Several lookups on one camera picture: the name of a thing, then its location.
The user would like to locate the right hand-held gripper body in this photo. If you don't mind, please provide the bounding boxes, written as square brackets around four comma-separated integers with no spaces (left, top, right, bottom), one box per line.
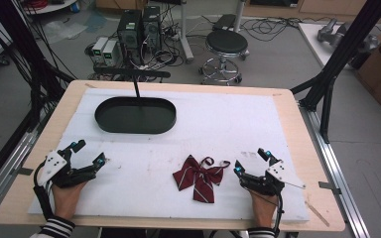
[239,159,308,197]

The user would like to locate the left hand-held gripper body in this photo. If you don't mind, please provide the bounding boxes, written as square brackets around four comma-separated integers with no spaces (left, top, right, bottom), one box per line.
[39,148,97,189]

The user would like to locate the dark red striped bow tie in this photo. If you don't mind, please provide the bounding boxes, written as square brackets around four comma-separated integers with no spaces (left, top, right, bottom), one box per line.
[172,154,232,204]

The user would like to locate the black stand with oval tray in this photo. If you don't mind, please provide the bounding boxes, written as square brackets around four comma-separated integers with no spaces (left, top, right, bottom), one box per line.
[92,65,178,135]

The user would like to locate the person's left hand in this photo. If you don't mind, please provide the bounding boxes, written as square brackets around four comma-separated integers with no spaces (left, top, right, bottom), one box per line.
[51,179,89,221]

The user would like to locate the person's right hand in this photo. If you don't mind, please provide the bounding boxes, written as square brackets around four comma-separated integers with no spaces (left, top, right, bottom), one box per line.
[247,188,280,230]

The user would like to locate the grey tape piece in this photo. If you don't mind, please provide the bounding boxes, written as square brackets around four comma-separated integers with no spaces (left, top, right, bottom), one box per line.
[16,167,35,177]
[317,180,342,195]

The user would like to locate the wooden table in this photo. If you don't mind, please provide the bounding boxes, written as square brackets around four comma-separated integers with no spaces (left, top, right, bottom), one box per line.
[0,79,346,233]

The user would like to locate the white foam mat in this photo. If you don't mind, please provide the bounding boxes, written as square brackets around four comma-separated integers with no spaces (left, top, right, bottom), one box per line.
[27,86,311,222]

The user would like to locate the thin wooden stick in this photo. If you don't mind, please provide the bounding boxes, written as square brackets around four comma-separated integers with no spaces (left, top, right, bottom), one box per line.
[304,200,330,228]

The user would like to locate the white power supply box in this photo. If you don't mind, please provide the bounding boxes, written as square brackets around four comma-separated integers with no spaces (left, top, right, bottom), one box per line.
[101,40,120,67]
[90,36,110,64]

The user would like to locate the black round stool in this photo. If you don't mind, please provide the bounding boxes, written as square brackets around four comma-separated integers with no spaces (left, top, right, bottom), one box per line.
[197,29,251,86]

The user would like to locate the grey electronic equipment boxes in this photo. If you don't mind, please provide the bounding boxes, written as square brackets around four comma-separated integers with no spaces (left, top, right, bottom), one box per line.
[116,8,145,64]

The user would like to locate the grey device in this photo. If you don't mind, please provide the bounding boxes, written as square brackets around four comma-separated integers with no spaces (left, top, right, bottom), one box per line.
[317,17,349,45]

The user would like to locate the black flat box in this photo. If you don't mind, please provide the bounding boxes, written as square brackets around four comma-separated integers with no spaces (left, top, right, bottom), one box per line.
[212,13,238,32]

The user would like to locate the black computer tower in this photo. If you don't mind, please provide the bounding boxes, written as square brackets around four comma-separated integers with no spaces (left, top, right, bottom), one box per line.
[141,5,163,54]

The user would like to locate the white round table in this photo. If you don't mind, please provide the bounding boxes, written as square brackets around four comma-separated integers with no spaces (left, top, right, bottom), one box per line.
[22,0,79,16]

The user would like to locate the grey desk leg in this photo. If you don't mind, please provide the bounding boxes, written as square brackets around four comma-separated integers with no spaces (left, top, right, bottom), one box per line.
[178,0,195,64]

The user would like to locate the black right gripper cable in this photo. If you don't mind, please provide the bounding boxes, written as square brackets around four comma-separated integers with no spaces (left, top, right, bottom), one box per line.
[270,192,286,238]

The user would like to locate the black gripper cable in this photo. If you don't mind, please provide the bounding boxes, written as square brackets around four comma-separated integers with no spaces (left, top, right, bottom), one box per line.
[32,160,57,221]
[270,192,286,238]

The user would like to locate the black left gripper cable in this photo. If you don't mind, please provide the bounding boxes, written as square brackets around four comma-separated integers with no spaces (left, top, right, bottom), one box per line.
[32,160,57,221]

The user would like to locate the aluminium rail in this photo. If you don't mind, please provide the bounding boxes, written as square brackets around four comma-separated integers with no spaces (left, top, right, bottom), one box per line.
[298,101,372,238]
[0,108,58,223]

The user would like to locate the black frame with cable bundle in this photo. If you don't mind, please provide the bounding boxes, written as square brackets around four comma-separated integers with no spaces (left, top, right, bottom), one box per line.
[0,0,77,133]

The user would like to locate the black floor cables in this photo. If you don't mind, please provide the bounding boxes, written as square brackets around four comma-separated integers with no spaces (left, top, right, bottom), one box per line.
[240,15,303,43]

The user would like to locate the black metal frame strut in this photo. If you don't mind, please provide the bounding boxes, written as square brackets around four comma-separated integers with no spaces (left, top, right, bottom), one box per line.
[290,0,381,144]

